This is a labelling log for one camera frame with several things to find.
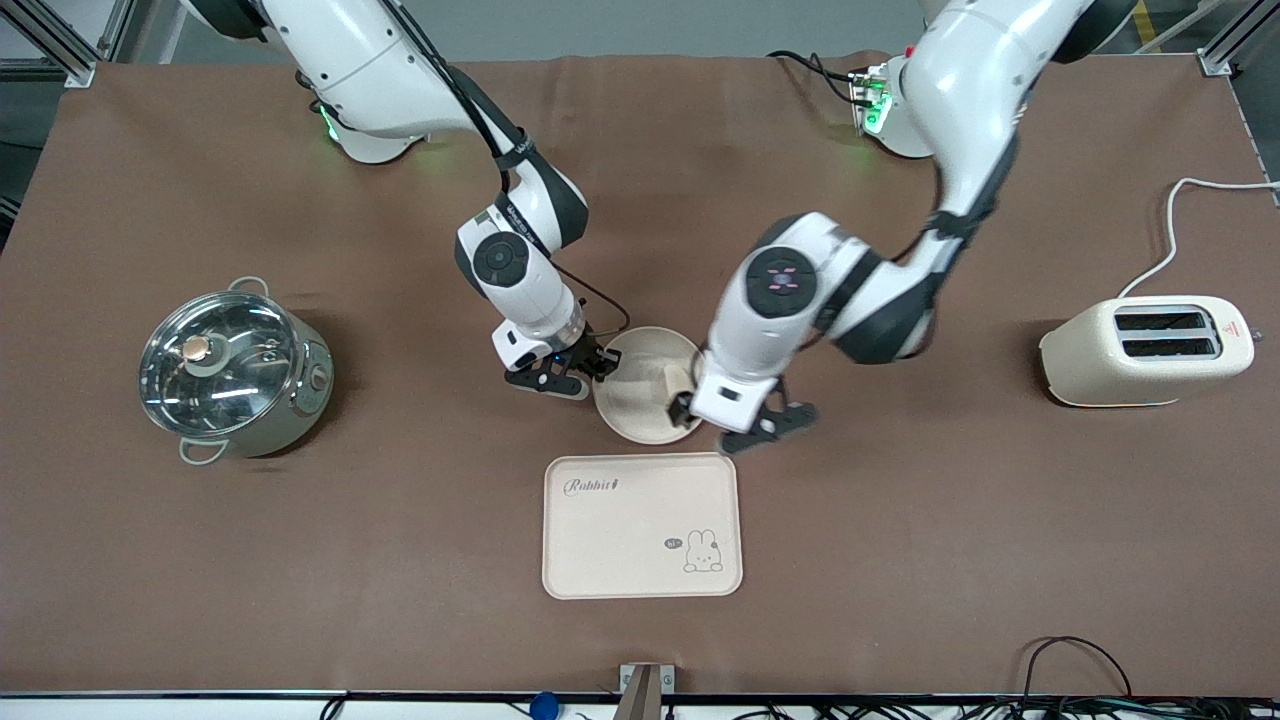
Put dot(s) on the cream rabbit print tray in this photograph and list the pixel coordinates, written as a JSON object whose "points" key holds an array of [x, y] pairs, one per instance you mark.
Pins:
{"points": [[640, 525]]}

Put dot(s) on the grey metal camera bracket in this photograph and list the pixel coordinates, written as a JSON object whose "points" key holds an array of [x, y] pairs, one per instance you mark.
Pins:
{"points": [[645, 685]]}

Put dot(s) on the steel electric cooking pot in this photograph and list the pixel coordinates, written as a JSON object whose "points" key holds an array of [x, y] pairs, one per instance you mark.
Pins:
{"points": [[310, 385]]}

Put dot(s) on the glass pot lid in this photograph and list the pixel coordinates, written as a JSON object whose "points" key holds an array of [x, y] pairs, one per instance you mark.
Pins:
{"points": [[220, 362]]}

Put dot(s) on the round cream plate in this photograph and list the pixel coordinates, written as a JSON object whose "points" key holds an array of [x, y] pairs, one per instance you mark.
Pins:
{"points": [[640, 400]]}

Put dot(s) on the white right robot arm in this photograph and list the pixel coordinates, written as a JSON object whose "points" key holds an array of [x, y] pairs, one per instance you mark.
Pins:
{"points": [[350, 60]]}

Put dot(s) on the brown table cover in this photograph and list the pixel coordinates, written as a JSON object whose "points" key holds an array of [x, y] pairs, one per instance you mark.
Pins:
{"points": [[400, 560]]}

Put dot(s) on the cream two-slot toaster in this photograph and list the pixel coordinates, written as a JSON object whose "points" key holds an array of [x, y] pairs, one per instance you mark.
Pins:
{"points": [[1140, 365]]}

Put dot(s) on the aluminium frame profile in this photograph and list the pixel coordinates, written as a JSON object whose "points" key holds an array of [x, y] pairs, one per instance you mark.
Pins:
{"points": [[1225, 45], [60, 50]]}

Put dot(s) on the pale steamed bun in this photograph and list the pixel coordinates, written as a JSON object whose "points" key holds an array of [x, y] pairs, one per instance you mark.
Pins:
{"points": [[680, 379]]}

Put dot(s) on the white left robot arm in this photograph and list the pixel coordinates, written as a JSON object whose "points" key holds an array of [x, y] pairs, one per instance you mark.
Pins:
{"points": [[970, 90]]}

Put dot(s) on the blue round knob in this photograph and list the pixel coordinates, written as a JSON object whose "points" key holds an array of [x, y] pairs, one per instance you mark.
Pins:
{"points": [[543, 706]]}

